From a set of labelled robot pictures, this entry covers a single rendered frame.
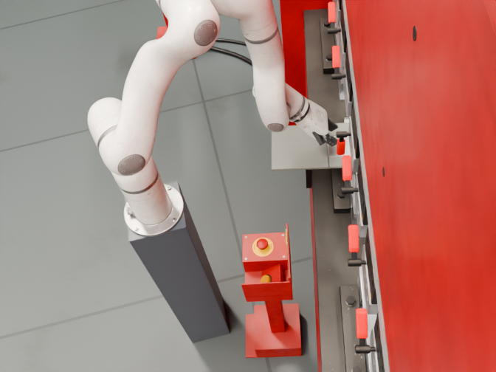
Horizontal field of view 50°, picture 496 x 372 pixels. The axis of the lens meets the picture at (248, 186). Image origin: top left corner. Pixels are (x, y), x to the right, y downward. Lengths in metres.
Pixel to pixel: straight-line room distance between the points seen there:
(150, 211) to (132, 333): 1.15
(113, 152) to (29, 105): 2.44
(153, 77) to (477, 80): 0.92
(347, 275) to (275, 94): 0.60
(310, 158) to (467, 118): 1.28
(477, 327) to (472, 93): 0.19
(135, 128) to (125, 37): 2.65
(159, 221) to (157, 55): 0.60
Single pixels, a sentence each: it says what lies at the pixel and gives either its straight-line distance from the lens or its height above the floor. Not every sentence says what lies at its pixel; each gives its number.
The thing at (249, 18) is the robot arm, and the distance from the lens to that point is 1.30.
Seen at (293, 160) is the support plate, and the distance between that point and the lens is 1.74.
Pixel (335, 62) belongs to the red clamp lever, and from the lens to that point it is 1.61.
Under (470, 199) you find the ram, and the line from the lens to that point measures 0.49.
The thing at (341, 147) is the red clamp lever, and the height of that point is 1.19.
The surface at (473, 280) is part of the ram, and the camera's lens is 0.50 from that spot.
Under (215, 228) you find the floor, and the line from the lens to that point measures 2.79.
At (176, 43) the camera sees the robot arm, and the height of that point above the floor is 1.65.
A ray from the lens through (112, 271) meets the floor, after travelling 2.82.
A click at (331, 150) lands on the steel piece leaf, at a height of 1.00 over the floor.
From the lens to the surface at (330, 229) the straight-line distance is 1.74.
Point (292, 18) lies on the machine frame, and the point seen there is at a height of 0.83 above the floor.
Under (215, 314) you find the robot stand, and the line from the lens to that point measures 2.31.
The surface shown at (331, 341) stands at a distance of 1.60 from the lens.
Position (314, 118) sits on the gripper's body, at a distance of 1.61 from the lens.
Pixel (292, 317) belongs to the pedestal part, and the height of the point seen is 0.12.
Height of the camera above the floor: 2.40
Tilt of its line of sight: 56 degrees down
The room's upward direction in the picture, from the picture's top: 11 degrees counter-clockwise
